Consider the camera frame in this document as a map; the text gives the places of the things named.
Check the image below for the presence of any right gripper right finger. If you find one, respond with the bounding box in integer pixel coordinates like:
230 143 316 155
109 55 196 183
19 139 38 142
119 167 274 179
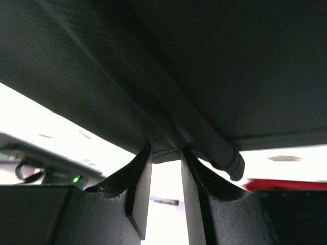
180 147 327 245

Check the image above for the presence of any black t shirt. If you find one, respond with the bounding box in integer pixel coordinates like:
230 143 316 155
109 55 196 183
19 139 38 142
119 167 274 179
0 0 327 181

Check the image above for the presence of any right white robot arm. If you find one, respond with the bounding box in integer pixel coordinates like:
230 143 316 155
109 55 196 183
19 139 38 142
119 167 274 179
1 134 326 244

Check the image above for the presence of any folded red t shirt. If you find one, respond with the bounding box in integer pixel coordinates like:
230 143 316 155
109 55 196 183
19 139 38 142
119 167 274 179
244 179 326 192

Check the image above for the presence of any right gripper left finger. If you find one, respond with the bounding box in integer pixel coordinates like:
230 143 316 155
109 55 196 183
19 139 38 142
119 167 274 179
1 145 152 244

